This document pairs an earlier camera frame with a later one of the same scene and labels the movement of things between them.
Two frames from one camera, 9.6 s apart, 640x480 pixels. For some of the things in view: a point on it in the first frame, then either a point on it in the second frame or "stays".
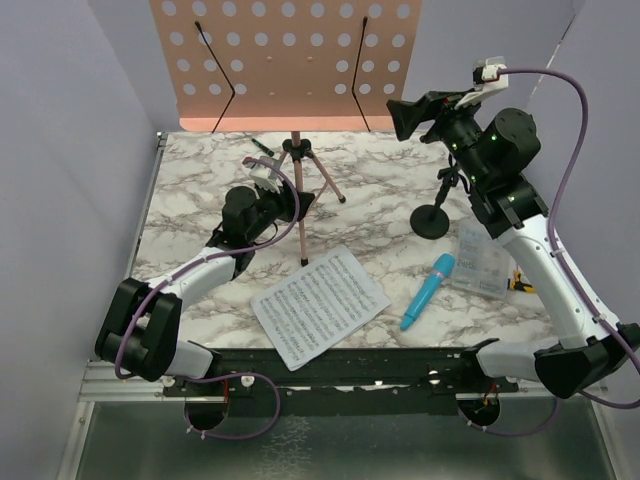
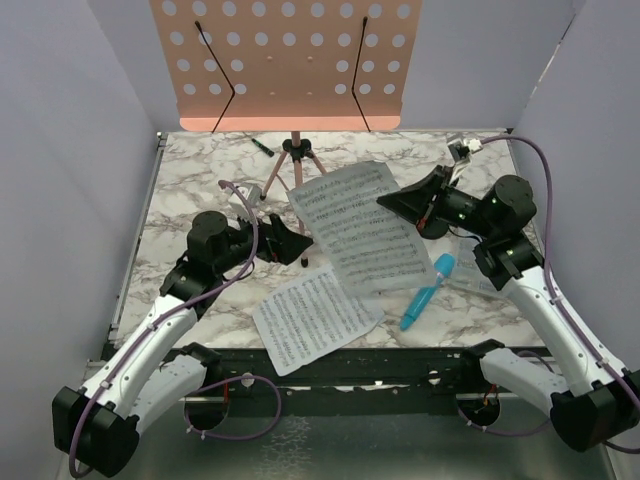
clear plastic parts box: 481,262 stays
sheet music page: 309,312 -> 376,249
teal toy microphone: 441,269 stays
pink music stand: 289,66 stays
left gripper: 285,200 -> 279,243
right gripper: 408,115 -> 415,202
